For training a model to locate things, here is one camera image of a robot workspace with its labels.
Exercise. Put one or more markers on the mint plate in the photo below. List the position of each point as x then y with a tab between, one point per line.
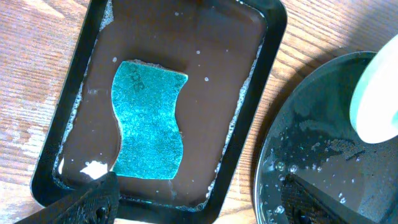
373	107

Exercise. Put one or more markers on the rectangular black tray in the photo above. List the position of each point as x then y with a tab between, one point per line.
226	48

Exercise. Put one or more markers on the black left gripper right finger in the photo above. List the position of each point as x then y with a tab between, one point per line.
304	204

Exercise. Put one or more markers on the green yellow sponge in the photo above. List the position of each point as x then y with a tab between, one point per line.
144	98

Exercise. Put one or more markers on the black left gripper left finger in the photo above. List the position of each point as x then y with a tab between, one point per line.
96	202

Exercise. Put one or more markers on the round black tray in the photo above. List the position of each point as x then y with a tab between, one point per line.
312	137

